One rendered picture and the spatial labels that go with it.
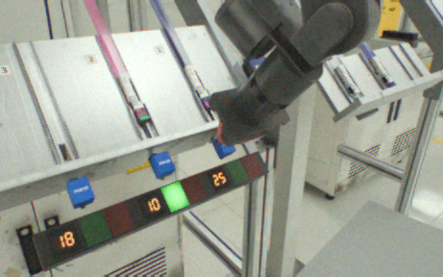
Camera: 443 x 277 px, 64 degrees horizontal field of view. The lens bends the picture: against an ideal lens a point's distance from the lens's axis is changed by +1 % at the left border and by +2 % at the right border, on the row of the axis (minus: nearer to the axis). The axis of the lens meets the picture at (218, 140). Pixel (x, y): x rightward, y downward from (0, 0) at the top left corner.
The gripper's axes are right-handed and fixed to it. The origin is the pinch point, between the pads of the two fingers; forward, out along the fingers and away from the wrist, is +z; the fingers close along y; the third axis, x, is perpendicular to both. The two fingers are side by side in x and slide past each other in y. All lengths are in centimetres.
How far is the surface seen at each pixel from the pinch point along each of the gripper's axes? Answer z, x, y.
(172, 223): 53, 4, -8
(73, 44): 1.8, -20.4, 14.9
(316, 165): 69, 5, -87
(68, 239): 2.6, 5.4, 23.8
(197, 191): 2.3, 5.9, 6.4
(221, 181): 2.3, 5.8, 2.1
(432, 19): 0, -16, -86
